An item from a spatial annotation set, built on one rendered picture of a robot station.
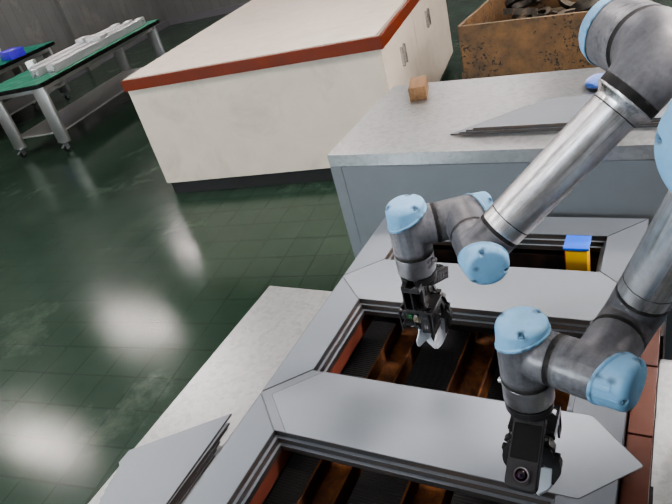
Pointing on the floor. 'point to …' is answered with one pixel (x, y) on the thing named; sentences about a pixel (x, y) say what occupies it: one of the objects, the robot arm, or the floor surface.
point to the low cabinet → (281, 86)
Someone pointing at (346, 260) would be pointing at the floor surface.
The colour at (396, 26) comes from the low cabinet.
